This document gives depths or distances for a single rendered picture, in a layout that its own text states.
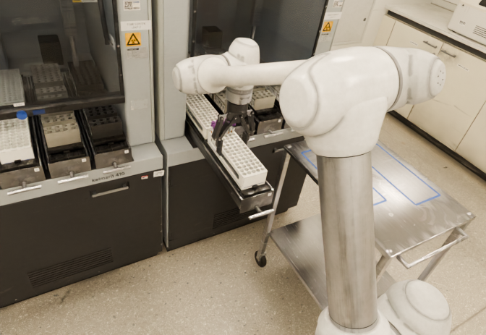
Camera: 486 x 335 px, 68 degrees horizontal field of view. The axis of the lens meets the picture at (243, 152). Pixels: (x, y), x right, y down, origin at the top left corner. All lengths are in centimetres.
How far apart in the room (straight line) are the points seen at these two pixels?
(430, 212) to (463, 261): 122
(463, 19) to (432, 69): 264
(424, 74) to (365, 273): 38
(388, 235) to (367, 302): 52
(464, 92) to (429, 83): 263
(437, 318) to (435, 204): 62
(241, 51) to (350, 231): 66
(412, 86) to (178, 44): 90
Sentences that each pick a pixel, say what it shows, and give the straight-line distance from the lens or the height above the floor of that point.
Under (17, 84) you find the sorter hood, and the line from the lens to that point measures 134.
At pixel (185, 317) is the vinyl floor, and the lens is 190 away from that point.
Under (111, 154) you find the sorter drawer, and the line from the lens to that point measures 144.
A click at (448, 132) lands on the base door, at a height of 20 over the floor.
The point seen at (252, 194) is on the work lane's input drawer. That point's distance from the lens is 127.
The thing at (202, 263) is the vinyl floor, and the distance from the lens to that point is 206.
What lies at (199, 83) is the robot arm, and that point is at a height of 120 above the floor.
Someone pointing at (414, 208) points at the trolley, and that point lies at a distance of 145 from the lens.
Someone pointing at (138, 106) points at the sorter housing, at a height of 93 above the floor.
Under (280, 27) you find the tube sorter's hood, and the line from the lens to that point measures 157.
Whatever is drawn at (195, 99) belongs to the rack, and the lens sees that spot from 165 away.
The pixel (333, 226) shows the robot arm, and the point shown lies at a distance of 72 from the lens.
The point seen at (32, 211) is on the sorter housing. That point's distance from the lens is 157.
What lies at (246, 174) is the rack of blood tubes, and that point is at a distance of 125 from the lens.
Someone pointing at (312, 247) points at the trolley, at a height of 28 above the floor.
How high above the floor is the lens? 169
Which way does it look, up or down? 38 degrees down
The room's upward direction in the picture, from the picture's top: 9 degrees clockwise
